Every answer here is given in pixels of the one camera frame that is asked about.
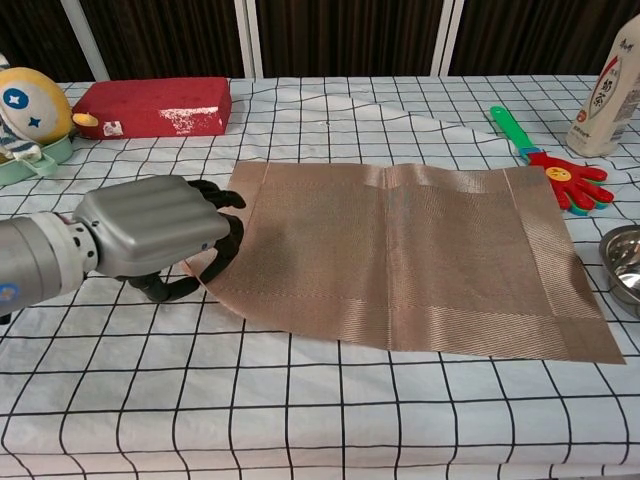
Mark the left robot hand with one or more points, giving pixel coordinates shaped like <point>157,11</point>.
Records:
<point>150,220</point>

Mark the brown woven cloth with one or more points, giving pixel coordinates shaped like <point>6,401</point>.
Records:
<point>425,260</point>

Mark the stainless steel bowl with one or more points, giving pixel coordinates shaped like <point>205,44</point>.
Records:
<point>625,260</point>

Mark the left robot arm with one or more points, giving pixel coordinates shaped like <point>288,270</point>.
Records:
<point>40,260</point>

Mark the red green hand clapper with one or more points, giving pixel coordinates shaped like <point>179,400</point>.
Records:
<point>560,177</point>

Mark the red rectangular block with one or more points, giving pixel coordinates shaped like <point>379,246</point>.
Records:
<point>150,105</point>

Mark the green plastic dish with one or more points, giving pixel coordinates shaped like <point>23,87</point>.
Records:
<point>50,155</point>

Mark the yellow plush toy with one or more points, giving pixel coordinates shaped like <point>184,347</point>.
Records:
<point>35,105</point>

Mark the white checkered tablecloth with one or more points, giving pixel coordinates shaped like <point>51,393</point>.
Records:
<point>300,410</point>

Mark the beige milk tea bottle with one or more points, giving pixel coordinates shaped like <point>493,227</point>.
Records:
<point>605,110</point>

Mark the white partition frame post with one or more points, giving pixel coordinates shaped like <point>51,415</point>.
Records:
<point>85,40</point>
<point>250,37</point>
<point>447,37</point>

